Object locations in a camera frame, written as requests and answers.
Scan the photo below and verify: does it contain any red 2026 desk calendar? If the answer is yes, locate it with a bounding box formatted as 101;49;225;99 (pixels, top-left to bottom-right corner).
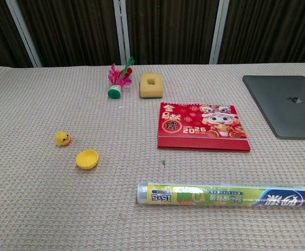
157;101;252;153

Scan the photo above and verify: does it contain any cling film roll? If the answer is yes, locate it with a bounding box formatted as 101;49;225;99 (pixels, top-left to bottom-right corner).
136;182;305;209

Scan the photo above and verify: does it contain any yellow sponge with hole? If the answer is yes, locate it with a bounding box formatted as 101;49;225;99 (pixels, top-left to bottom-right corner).
139;72;164;99

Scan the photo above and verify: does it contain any yellow rubber duck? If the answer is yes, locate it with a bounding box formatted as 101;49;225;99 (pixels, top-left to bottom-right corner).
55;130;72;147

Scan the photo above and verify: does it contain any pink green feather shuttlecock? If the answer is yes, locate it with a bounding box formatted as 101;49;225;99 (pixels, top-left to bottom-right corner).
107;56;135;100

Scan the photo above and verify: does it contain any black pleated curtain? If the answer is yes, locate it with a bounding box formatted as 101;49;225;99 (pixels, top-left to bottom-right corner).
0;0;305;72

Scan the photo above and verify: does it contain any yellow bottle cap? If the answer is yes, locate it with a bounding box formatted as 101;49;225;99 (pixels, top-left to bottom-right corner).
75;149;100;171

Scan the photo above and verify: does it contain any grey closed laptop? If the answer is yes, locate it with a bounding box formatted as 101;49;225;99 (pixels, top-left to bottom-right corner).
242;75;305;140

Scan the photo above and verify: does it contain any beige woven tablecloth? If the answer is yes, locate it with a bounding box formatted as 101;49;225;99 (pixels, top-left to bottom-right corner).
0;62;305;251

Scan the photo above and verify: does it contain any white metal frame post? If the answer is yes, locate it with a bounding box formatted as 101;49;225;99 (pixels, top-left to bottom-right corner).
5;0;42;68
112;0;131;65
209;0;231;65

